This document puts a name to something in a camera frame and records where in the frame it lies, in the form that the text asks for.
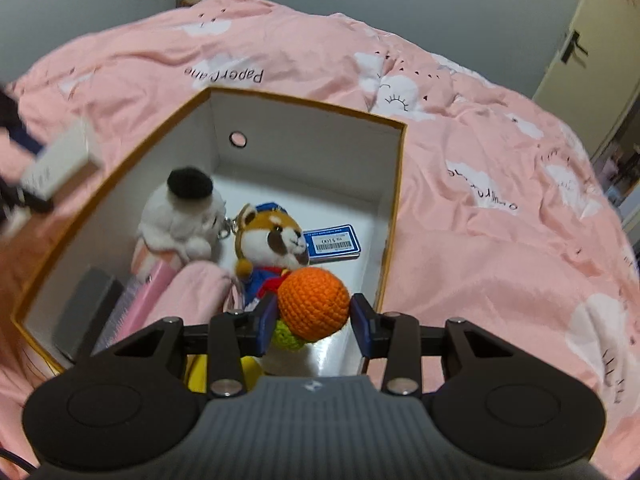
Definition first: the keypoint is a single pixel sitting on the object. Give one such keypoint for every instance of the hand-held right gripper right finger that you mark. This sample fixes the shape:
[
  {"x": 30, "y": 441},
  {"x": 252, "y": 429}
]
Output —
[{"x": 361, "y": 330}]

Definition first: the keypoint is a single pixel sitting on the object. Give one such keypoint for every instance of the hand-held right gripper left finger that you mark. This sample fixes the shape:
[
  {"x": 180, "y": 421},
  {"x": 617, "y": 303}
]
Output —
[{"x": 264, "y": 327}]

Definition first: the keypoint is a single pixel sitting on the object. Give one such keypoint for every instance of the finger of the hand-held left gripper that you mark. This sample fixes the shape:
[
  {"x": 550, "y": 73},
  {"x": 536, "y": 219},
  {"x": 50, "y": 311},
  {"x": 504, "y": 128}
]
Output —
[
  {"x": 17, "y": 127},
  {"x": 25, "y": 201}
]

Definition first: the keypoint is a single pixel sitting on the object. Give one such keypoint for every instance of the long white box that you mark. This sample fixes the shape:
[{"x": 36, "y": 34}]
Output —
[{"x": 60, "y": 160}]

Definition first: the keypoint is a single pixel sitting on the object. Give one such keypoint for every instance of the orange crocheted toy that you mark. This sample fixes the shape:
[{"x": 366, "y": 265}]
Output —
[{"x": 312, "y": 297}]

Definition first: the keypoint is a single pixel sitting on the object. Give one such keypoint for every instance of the yellow toy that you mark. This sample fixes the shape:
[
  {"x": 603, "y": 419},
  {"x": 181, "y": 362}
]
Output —
[{"x": 197, "y": 370}]

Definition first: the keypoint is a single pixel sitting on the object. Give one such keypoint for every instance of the pink fabric pouch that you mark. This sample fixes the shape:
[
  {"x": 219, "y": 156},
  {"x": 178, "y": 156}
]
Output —
[{"x": 195, "y": 285}]

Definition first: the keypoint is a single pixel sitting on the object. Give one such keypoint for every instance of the blue card case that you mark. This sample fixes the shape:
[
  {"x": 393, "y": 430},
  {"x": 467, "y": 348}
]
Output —
[{"x": 332, "y": 242}]

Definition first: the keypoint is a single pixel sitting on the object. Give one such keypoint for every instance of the dark grey box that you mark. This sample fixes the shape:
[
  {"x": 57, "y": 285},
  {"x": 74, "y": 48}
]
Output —
[{"x": 85, "y": 305}]

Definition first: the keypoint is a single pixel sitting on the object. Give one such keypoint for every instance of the white plush with black hat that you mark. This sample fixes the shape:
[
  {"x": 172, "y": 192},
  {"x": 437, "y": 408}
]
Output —
[{"x": 170, "y": 220}]

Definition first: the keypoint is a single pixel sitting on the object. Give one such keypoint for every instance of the orange cardboard box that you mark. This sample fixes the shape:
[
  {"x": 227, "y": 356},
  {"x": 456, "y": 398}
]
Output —
[{"x": 310, "y": 150}]

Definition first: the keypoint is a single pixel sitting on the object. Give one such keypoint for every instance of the pink printed blanket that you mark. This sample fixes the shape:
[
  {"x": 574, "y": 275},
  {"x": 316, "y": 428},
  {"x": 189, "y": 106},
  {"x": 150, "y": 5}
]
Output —
[{"x": 500, "y": 260}]

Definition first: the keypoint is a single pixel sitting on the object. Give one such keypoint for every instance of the cream door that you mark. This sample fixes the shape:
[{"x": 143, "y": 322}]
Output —
[{"x": 600, "y": 20}]

